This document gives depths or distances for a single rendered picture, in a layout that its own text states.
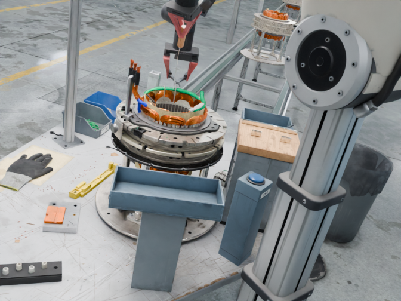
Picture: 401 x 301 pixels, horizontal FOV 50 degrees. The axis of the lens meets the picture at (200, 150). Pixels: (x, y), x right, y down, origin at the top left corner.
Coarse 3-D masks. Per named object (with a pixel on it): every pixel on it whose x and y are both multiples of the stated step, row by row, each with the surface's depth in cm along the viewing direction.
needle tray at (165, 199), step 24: (120, 168) 100; (120, 192) 90; (144, 192) 99; (168, 192) 101; (192, 192) 103; (216, 192) 103; (144, 216) 95; (168, 216) 96; (192, 216) 94; (216, 216) 94; (144, 240) 98; (168, 240) 99; (144, 264) 102; (168, 264) 102; (144, 288) 105; (168, 288) 106
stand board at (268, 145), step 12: (240, 120) 138; (240, 132) 130; (264, 132) 133; (276, 132) 135; (240, 144) 122; (252, 144) 124; (264, 144) 125; (276, 144) 127; (288, 144) 129; (264, 156) 123; (276, 156) 123; (288, 156) 122
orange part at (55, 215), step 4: (48, 208) 122; (52, 208) 122; (56, 208) 123; (60, 208) 123; (64, 208) 123; (48, 212) 121; (52, 212) 121; (56, 212) 121; (60, 212) 122; (64, 212) 122; (48, 216) 119; (52, 216) 119; (56, 216) 120; (60, 216) 120; (44, 220) 117; (48, 220) 118; (52, 220) 118; (56, 220) 119; (60, 220) 118
